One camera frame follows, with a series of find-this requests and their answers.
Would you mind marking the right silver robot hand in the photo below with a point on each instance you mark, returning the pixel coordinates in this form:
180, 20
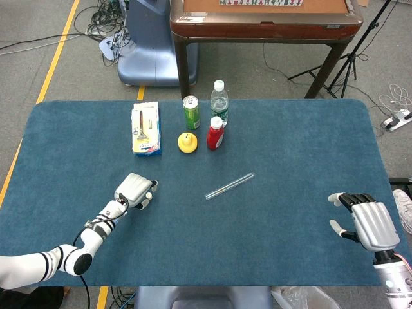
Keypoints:
375, 227

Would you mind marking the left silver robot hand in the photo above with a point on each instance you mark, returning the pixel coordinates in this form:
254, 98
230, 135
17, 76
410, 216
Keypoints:
133, 188

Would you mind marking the clear glass tube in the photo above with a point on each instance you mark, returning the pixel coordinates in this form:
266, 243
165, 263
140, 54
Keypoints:
229, 186

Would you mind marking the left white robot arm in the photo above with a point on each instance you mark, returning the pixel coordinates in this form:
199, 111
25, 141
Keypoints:
64, 257

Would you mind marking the white sneaker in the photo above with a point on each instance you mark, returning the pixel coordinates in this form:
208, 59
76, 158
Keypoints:
404, 206

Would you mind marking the black equipment case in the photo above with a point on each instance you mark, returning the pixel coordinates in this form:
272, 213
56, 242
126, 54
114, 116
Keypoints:
400, 185

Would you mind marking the boxed razor package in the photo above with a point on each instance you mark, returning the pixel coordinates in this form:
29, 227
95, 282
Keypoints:
146, 128

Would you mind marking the yellow call bell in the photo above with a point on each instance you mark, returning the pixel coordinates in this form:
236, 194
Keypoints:
187, 143

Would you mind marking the green drink can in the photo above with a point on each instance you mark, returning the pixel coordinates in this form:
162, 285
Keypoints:
192, 116

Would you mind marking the red ketchup bottle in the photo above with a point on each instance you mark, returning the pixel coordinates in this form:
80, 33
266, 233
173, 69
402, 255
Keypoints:
215, 136

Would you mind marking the blue felt table mat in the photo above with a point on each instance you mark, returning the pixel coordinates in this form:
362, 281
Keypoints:
273, 225

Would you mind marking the clear plastic bag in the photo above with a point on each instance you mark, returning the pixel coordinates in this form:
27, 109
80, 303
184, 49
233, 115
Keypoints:
302, 299

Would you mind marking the white power strip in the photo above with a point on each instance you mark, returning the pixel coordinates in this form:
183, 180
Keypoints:
397, 119

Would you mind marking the clear water bottle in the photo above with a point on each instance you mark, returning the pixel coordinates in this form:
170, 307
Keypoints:
219, 103

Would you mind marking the blue-grey robot torso base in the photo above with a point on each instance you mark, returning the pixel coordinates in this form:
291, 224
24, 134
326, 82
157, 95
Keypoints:
202, 297

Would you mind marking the black bag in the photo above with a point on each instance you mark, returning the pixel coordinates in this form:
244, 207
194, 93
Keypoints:
42, 299

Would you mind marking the black tripod stand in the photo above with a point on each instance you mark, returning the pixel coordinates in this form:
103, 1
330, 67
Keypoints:
351, 58

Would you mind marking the brown mahjong table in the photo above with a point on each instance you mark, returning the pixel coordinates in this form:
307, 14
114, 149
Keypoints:
264, 25

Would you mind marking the row of mahjong tiles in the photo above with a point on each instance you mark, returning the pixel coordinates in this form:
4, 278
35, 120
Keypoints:
260, 2

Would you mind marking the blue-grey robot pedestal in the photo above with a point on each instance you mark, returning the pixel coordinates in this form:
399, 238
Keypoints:
151, 48

